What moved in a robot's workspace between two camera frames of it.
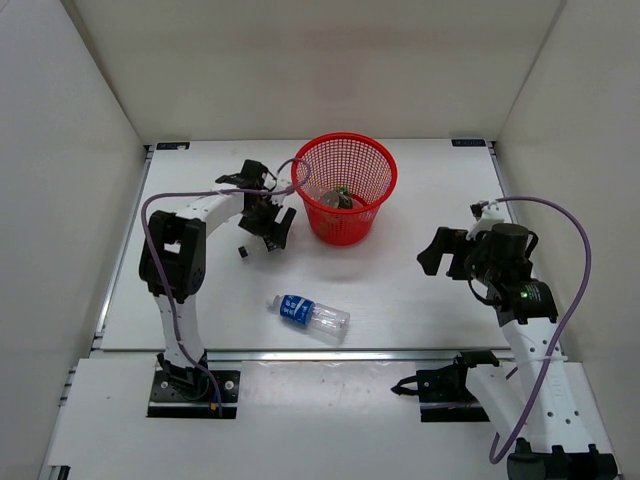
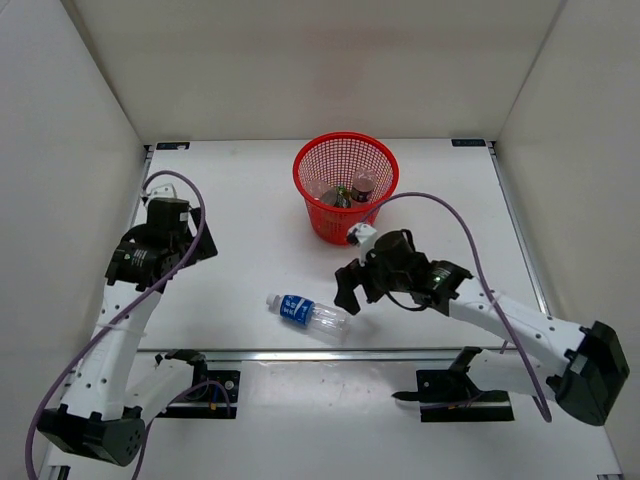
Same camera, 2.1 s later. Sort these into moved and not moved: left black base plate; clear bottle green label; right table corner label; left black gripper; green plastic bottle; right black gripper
Moved: right black gripper; left black gripper
Not moved: clear bottle green label; right table corner label; green plastic bottle; left black base plate
